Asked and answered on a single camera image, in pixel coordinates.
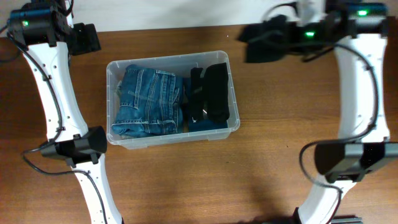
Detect dark blue jeans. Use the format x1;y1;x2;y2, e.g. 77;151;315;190
111;65;183;138

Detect black garment with tape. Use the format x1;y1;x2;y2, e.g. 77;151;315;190
189;62;230;123

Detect teal blue garment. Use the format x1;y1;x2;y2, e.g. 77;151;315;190
181;78;228;132

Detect light blue jeans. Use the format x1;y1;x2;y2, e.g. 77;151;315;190
115;80;123;98

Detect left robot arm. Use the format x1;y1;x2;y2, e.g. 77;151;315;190
7;1;124;223

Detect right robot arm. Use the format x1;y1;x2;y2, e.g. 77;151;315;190
287;1;397;223

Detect clear plastic storage bin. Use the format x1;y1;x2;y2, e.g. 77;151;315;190
106;50;240;149

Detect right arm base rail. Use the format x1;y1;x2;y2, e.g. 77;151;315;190
330;215;363;224

